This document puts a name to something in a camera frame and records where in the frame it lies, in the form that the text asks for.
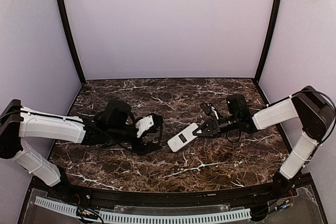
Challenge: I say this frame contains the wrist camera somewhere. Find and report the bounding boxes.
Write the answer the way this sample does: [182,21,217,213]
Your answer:
[135,113,163,138]
[200,103,219,120]

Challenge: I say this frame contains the right black frame post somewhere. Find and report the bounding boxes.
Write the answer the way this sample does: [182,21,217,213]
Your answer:
[254,0,281,83]

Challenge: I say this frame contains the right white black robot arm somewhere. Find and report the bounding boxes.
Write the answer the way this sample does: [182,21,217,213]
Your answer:
[192,86,335,198]

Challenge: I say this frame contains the left black frame post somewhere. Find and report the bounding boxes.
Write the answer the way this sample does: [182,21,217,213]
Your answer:
[57,0,86,85]

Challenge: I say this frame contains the black front rail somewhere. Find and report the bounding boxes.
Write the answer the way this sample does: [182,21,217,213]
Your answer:
[71,183,272,207]

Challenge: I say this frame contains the green circuit board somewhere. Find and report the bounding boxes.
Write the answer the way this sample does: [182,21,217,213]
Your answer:
[75,206,99,221]

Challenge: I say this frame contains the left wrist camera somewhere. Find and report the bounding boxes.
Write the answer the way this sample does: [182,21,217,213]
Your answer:
[135,113,163,138]

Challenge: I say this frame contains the white slotted cable duct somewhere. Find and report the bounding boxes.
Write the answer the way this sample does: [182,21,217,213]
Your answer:
[34,196,251,223]

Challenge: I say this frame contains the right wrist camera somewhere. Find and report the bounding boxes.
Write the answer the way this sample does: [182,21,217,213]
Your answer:
[200,103,219,120]

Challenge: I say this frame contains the black frame post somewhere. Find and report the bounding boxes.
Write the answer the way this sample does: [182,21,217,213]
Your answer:
[254,0,281,83]
[57,0,86,85]

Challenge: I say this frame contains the white remote control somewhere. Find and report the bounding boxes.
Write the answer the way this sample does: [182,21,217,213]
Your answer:
[167,123,198,152]

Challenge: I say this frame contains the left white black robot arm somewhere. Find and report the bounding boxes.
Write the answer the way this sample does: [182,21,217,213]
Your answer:
[1,99,163,194]

